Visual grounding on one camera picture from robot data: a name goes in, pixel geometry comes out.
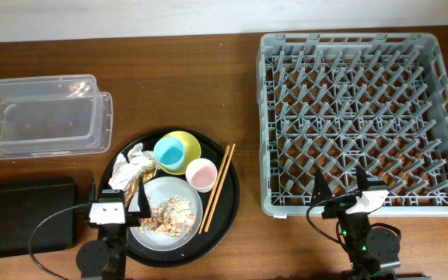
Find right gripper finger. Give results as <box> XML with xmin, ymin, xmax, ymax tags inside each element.
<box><xmin>310</xmin><ymin>167</ymin><xmax>332</xmax><ymax>206</ymax></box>
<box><xmin>355</xmin><ymin>166</ymin><xmax>369</xmax><ymax>191</ymax></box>

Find brown foil wrapper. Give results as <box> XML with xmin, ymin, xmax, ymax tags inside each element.
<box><xmin>124</xmin><ymin>167</ymin><xmax>157</xmax><ymax>206</ymax></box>

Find white napkin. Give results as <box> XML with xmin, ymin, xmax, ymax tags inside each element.
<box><xmin>108</xmin><ymin>143</ymin><xmax>157</xmax><ymax>191</ymax></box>

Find blue plastic cup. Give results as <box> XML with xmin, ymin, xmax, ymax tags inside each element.
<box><xmin>153</xmin><ymin>137</ymin><xmax>185</xmax><ymax>171</ymax></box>

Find pink plastic cup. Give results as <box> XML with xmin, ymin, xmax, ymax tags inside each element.
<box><xmin>185</xmin><ymin>158</ymin><xmax>218</xmax><ymax>193</ymax></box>

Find yellow plastic bowl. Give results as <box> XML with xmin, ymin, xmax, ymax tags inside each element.
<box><xmin>158</xmin><ymin>131</ymin><xmax>201</xmax><ymax>175</ymax></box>

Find wooden chopstick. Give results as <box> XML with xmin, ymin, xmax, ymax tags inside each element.
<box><xmin>202</xmin><ymin>144</ymin><xmax>236</xmax><ymax>233</ymax></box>
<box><xmin>198</xmin><ymin>145</ymin><xmax>230</xmax><ymax>234</ymax></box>

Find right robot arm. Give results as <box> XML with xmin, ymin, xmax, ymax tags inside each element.
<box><xmin>306</xmin><ymin>166</ymin><xmax>401</xmax><ymax>279</ymax></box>

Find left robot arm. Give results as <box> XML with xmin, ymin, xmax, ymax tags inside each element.
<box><xmin>76</xmin><ymin>180</ymin><xmax>151</xmax><ymax>280</ymax></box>

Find white label on rack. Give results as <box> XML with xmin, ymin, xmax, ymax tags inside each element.
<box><xmin>273</xmin><ymin>214</ymin><xmax>288</xmax><ymax>219</ymax></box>

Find grey plastic dishwasher rack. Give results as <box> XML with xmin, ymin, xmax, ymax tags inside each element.
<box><xmin>257</xmin><ymin>33</ymin><xmax>448</xmax><ymax>217</ymax></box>

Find black rectangular waste bin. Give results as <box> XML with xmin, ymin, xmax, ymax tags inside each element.
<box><xmin>0</xmin><ymin>177</ymin><xmax>76</xmax><ymax>257</ymax></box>

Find clear plastic waste bin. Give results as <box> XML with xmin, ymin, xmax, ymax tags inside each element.
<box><xmin>0</xmin><ymin>74</ymin><xmax>113</xmax><ymax>160</ymax></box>

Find grey plate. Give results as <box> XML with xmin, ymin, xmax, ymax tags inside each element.
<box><xmin>130</xmin><ymin>177</ymin><xmax>203</xmax><ymax>251</ymax></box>

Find food scraps on plate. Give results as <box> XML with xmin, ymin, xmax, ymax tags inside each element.
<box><xmin>139</xmin><ymin>195</ymin><xmax>197</xmax><ymax>237</ymax></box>

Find round black serving tray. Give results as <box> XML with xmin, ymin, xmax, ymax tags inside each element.
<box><xmin>97</xmin><ymin>127</ymin><xmax>240</xmax><ymax>268</ymax></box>

